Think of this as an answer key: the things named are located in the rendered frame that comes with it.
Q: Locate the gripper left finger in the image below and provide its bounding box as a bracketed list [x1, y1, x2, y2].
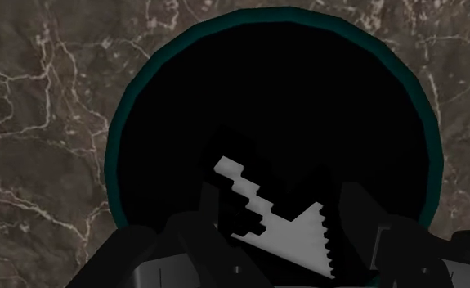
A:
[65, 180, 275, 288]

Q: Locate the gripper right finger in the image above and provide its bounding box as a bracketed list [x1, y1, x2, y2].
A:
[337, 181, 470, 288]

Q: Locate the grey jagged object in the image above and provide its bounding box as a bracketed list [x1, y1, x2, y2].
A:
[213, 155, 337, 280]

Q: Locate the dark teal bowl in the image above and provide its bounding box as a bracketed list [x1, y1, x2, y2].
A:
[103, 6, 446, 281]

